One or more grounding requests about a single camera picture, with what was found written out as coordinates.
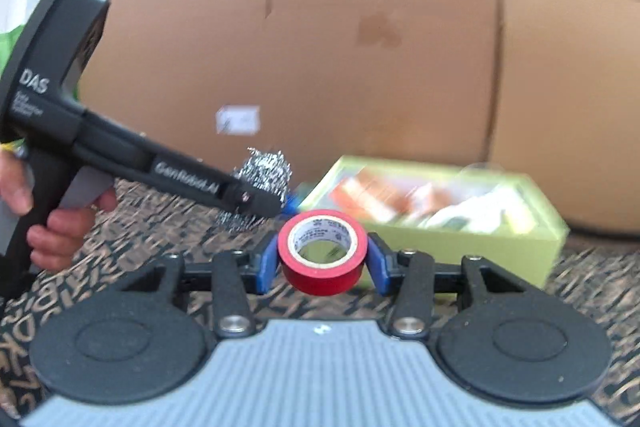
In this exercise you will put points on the red tape roll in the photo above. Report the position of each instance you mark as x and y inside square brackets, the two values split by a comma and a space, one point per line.
[320, 279]

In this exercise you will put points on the white and green packet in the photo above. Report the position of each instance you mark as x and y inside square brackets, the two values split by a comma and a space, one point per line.
[475, 209]

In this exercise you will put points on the person's left hand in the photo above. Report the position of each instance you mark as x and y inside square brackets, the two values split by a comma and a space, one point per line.
[65, 229]

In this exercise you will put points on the steel wool scourer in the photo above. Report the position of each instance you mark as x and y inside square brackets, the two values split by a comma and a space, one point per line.
[265, 172]

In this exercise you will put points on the large brown cardboard box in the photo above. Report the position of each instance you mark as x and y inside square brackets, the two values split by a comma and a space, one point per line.
[350, 82]

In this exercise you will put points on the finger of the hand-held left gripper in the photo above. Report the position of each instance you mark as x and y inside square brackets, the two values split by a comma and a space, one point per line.
[257, 204]

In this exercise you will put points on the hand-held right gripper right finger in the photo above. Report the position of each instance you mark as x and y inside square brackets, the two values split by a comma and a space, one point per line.
[377, 266]

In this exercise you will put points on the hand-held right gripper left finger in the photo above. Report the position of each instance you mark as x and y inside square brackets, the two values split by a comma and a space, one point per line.
[266, 264]

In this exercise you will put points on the brown patterned rug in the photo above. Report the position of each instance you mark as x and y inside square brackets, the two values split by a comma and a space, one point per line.
[150, 227]

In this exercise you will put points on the green storage box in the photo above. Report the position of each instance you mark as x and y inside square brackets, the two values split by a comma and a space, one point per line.
[450, 252]

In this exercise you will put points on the green garment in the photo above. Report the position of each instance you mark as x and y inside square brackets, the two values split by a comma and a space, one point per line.
[10, 47]

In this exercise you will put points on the orange packet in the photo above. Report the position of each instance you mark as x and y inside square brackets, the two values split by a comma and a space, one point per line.
[380, 193]

